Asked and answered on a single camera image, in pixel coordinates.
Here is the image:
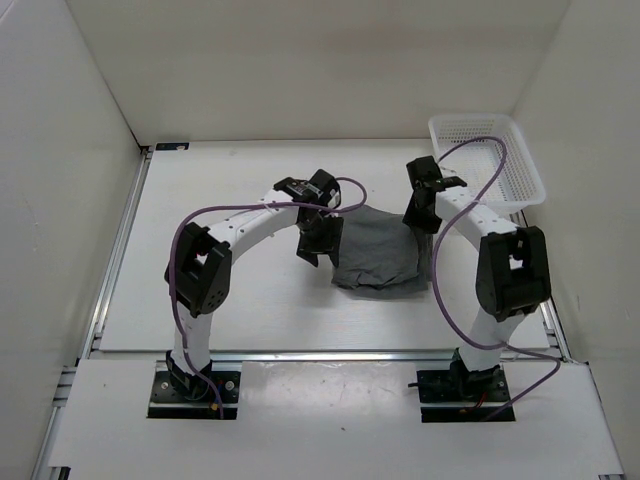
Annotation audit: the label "white plastic basket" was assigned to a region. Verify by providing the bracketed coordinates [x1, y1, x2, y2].
[428, 113, 546, 216]

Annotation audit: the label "aluminium table edge rail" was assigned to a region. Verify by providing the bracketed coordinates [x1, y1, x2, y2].
[79, 349, 571, 364]

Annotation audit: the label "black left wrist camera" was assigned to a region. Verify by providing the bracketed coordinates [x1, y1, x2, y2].
[273, 169, 341, 209]

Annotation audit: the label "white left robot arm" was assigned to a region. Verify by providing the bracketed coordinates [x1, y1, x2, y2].
[165, 178, 343, 401]

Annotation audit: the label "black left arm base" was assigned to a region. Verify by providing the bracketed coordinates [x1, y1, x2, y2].
[147, 362, 241, 421]

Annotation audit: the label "aluminium left side rail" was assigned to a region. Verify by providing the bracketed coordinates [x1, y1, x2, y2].
[30, 146, 154, 479]

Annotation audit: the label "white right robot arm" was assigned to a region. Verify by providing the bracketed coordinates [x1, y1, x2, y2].
[404, 182, 551, 400]

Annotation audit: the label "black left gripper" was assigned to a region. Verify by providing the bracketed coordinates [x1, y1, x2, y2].
[296, 213, 344, 267]

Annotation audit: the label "grey shorts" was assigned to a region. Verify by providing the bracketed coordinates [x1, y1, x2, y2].
[332, 205, 433, 300]

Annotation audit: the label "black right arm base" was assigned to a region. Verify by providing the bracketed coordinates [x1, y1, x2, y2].
[407, 353, 516, 424]

